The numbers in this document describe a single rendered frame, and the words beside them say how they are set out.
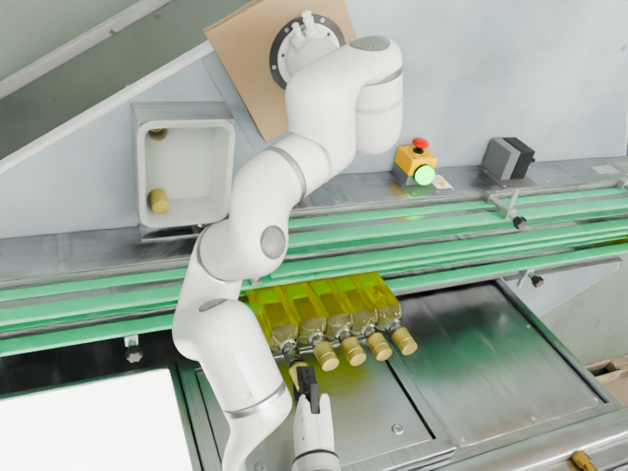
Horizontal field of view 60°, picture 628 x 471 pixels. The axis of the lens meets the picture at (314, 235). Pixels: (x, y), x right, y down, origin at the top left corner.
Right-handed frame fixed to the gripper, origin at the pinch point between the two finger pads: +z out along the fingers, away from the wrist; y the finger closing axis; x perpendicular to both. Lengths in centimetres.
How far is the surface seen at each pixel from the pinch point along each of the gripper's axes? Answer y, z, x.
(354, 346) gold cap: 2.0, 7.1, -10.2
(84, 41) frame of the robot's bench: 26, 89, 51
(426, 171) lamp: 21, 43, -30
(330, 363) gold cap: 1.2, 3.7, -5.1
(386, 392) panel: -12.5, 7.4, -20.0
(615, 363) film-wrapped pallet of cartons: -228, 198, -317
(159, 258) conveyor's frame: 6.1, 25.6, 27.0
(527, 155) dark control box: 22, 52, -59
